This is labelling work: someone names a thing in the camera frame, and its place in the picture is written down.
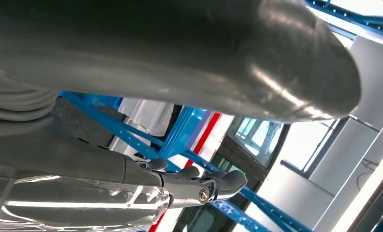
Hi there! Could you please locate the red barrier belt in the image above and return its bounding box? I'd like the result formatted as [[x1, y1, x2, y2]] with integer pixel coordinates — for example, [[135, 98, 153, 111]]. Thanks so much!
[[148, 112, 222, 232]]

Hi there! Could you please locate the blue metal shelf rack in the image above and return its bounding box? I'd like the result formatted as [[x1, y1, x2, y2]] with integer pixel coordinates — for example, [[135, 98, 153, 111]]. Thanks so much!
[[58, 0, 383, 232]]

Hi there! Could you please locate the white car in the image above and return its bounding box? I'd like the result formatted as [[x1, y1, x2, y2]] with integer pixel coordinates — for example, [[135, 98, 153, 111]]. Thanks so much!
[[109, 110, 336, 232]]

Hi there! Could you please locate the white plastic bin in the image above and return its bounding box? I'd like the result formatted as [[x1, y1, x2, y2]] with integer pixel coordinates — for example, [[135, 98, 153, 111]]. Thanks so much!
[[119, 97, 175, 138]]

